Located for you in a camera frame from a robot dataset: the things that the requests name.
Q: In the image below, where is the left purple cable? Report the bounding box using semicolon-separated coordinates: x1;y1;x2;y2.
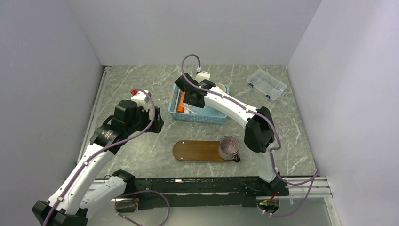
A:
42;89;157;226

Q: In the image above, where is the purple cable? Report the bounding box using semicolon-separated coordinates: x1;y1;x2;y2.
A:
42;89;157;226
180;54;320;218

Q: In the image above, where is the clear acrylic toothbrush holder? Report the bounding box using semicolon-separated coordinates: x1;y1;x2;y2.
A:
184;104;204;114

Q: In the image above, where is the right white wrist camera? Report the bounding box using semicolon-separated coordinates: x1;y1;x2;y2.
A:
195;71;210;83

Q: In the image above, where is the yellow ceramic mug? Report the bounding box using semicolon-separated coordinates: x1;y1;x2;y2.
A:
215;83;227;93

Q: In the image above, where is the light blue plastic basket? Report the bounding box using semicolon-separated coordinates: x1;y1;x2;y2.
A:
168;84;227;124

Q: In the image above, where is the brown wooden oval tray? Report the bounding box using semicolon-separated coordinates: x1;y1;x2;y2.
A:
172;140;231;162

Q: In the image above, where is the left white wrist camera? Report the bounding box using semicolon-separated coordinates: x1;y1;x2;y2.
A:
130;89;151;110

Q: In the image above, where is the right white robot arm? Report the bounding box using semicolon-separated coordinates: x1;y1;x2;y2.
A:
175;73;281;195

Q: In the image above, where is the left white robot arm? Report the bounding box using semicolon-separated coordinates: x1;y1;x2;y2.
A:
32;98;164;226

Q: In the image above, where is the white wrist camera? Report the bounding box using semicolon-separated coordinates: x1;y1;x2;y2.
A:
130;89;151;110
195;71;210;83

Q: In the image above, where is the clear plastic compartment box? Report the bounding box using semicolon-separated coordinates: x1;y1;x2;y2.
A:
247;69;287;101

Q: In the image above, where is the purple ceramic mug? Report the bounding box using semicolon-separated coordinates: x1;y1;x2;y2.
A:
218;136;241;163

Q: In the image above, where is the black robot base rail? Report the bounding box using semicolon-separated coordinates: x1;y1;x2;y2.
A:
117;176;289;212

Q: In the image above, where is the orange capped toothpaste tube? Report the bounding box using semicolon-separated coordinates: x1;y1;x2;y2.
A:
176;91;185;113

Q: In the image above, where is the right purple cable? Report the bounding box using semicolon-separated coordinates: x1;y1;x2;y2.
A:
180;54;320;218

